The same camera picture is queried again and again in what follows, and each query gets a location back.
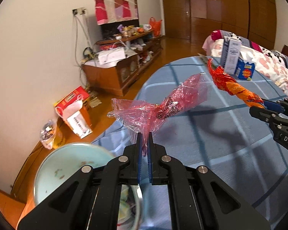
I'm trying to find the bag of small trash on floor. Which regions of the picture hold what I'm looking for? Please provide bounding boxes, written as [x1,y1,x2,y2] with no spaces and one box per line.
[39,121,56,150]

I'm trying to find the television with patchwork cover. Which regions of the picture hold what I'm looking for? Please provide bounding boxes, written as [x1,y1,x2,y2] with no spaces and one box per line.
[94,0,139,39]

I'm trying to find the red gift box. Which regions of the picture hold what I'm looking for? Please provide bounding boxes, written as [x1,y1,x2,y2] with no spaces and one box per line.
[54,86,90,117]

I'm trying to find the wooden TV cabinet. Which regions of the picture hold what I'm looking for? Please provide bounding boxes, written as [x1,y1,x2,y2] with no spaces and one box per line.
[83,33,162,96]

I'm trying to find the yellow green patterned plastic bag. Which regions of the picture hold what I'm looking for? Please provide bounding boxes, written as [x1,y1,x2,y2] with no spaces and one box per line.
[118,185,136,226]

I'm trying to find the yellow cup on floor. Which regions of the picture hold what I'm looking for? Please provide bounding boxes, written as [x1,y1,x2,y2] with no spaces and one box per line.
[52,126,65,149]

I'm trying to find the small blue juice carton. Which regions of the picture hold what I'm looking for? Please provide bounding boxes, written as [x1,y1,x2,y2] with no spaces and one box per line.
[235,58,255,81]

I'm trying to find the orange paper bag white insert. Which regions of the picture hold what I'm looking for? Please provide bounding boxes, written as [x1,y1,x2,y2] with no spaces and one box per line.
[62,100,92,139]

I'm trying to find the bed with heart quilt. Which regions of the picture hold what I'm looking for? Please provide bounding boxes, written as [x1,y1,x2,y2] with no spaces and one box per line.
[202,30,288,97]

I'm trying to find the white box on cabinet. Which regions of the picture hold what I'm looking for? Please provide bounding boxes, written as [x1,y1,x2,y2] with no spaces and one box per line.
[98,47,126,65]

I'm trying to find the brown wooden wardrobe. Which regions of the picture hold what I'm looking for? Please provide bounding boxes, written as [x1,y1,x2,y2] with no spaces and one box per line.
[188,0,277,49]

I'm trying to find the white mug on cabinet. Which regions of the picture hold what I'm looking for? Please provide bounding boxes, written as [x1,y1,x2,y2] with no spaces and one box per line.
[142,24,152,31]

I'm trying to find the hanging power cables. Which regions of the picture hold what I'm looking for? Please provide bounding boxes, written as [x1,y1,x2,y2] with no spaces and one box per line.
[73,14,99,87]

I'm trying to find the metallic flat packet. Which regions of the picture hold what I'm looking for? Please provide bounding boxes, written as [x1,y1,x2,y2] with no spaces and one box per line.
[198,53,219,69]

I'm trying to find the light blue cartoon trash bin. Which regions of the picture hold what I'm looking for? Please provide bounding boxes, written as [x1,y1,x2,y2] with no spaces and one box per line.
[33,142,144,230]

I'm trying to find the orange plastic bag by door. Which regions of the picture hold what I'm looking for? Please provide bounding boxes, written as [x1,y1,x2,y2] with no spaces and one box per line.
[149,17,162,37]

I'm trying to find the pink clear plastic bag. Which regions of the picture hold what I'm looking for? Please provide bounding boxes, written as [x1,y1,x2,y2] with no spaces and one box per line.
[107,72,208,156]

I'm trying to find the wall power socket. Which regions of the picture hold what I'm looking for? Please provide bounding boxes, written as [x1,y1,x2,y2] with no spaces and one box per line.
[72,7,86,15]

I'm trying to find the blue plaid table cloth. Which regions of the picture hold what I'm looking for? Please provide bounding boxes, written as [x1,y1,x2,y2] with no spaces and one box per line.
[92,57,288,229]

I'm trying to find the wooden door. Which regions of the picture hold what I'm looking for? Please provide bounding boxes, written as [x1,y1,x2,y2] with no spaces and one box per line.
[162,0,190,40]

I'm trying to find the white blue milk carton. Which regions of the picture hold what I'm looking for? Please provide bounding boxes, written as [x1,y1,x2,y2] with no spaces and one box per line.
[220,36,242,75]

